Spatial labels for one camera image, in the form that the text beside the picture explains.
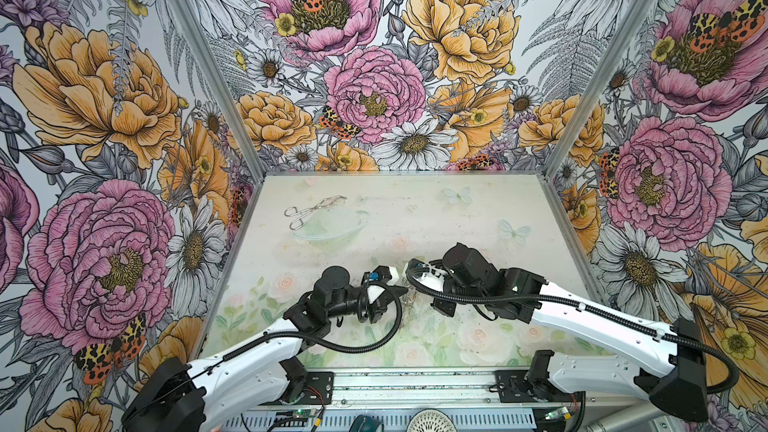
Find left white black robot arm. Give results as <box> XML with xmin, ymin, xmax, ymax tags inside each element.
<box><xmin>120</xmin><ymin>266</ymin><xmax>408</xmax><ymax>432</ymax></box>

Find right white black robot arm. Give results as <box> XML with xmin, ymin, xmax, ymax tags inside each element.
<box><xmin>405</xmin><ymin>243</ymin><xmax>709</xmax><ymax>423</ymax></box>

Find clear glass bowl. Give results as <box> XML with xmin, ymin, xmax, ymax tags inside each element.
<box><xmin>292</xmin><ymin>208</ymin><xmax>370</xmax><ymax>253</ymax></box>

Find silver metal scissors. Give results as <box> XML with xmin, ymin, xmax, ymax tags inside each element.
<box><xmin>284</xmin><ymin>195</ymin><xmax>347</xmax><ymax>231</ymax></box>

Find white patterned round object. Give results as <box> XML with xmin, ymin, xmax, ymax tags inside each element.
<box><xmin>406</xmin><ymin>409</ymin><xmax>457</xmax><ymax>432</ymax></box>

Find dark teal device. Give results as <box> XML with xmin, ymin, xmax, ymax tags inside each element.
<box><xmin>349</xmin><ymin>415</ymin><xmax>384</xmax><ymax>432</ymax></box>

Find grey metal tube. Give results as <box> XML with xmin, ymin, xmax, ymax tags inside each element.
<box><xmin>584</xmin><ymin>402</ymin><xmax>664</xmax><ymax>432</ymax></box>

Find aluminium front rail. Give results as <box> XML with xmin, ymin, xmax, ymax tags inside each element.
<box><xmin>203</xmin><ymin>367</ymin><xmax>664</xmax><ymax>432</ymax></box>

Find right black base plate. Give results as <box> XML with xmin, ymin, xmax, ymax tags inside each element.
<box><xmin>488</xmin><ymin>369</ymin><xmax>577</xmax><ymax>403</ymax></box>

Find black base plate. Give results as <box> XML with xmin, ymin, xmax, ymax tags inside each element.
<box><xmin>279</xmin><ymin>371</ymin><xmax>335</xmax><ymax>405</ymax></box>
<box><xmin>488</xmin><ymin>369</ymin><xmax>577</xmax><ymax>403</ymax></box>

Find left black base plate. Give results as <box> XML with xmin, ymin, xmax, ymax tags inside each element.
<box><xmin>279</xmin><ymin>371</ymin><xmax>335</xmax><ymax>405</ymax></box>

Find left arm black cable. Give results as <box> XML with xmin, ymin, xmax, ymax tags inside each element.
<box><xmin>128</xmin><ymin>278</ymin><xmax>404</xmax><ymax>415</ymax></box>

